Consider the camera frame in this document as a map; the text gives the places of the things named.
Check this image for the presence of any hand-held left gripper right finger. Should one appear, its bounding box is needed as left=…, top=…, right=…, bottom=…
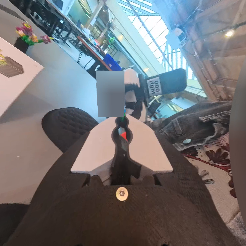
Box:
left=123, top=114, right=174, bottom=182

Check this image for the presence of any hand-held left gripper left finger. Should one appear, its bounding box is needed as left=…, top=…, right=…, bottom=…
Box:
left=70, top=117, right=124, bottom=182

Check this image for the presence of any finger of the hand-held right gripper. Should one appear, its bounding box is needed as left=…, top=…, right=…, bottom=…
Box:
left=125, top=90, right=144, bottom=119
left=125, top=69, right=141, bottom=91

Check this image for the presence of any lego instruction booklet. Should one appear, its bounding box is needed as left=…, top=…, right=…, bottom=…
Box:
left=0, top=37, right=44, bottom=117

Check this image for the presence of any lego flower bouquet model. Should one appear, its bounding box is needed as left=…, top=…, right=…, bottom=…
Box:
left=14, top=22, right=55, bottom=54

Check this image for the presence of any blue storage bin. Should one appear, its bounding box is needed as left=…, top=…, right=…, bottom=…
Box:
left=103, top=54, right=122, bottom=71

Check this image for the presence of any white ceiling projector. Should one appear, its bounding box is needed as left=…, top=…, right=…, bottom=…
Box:
left=166, top=27, right=188, bottom=46

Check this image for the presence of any grey denim jacket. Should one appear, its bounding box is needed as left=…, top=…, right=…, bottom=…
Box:
left=148, top=100, right=234, bottom=152

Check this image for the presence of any short wooden desk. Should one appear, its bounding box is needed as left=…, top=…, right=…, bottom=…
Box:
left=77, top=35, right=113, bottom=79

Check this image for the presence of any white floral print shirt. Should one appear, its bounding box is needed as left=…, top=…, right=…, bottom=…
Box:
left=181, top=133, right=242, bottom=246

